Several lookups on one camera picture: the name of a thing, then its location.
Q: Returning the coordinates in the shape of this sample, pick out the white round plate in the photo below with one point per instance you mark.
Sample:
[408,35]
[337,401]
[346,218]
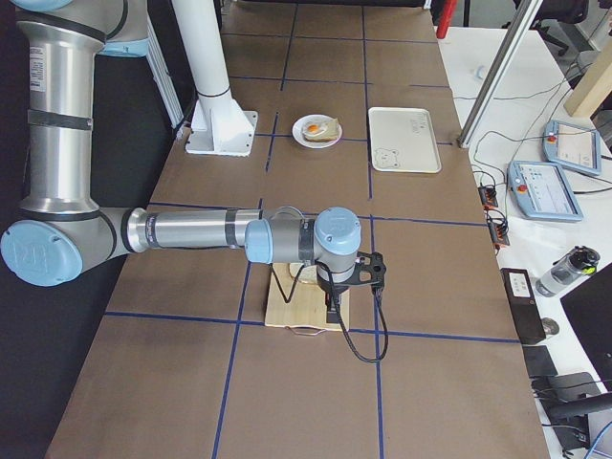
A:
[297,132]

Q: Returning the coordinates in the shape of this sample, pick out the teach pendant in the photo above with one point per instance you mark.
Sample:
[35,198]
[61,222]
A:
[542,192]
[573,147]

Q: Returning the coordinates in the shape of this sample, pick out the wooden beam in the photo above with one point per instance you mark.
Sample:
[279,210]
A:
[593,88]

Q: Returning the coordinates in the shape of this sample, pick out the near teach pendant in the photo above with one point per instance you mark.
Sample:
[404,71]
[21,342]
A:
[542,192]

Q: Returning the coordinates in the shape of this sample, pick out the black rectangular box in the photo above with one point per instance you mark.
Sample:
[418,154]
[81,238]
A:
[522,302]

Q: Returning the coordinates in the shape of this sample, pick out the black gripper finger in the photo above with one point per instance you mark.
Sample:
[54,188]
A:
[329,313]
[335,313]

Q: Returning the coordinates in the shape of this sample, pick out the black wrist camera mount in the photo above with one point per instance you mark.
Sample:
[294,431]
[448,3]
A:
[369,269]

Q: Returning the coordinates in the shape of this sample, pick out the cream bear serving tray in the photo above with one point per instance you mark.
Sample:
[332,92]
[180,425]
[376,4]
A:
[403,140]

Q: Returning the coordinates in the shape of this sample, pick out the red object at back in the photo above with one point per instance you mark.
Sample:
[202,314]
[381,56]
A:
[445,18]

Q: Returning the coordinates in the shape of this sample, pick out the fried egg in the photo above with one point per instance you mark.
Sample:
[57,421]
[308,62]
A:
[314,128]

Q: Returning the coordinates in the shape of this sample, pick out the bamboo cutting board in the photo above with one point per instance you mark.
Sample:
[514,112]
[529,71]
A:
[307,308]

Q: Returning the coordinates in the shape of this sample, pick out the black monitor corner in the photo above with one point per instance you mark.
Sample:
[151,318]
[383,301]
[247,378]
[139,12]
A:
[588,309]

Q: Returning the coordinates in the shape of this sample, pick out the far teach pendant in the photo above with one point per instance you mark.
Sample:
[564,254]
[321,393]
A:
[573,147]

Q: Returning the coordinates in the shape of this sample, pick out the bread slice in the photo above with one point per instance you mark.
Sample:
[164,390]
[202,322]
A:
[304,274]
[330,135]

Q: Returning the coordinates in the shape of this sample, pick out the orange black connector far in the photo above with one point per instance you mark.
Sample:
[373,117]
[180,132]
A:
[488,197]

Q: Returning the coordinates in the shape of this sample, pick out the clear water bottle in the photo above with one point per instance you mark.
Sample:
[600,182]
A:
[578,262]

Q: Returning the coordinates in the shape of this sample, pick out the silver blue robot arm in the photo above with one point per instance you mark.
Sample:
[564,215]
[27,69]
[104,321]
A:
[65,233]

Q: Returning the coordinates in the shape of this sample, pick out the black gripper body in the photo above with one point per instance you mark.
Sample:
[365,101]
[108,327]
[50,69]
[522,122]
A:
[335,290]

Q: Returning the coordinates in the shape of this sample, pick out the black desk device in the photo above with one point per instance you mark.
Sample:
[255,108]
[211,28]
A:
[575,407]

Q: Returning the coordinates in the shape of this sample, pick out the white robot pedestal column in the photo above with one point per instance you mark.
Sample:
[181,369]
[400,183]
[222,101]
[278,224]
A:
[219,125]

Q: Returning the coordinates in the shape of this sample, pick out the aluminium frame post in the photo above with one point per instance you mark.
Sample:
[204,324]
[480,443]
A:
[521,23]

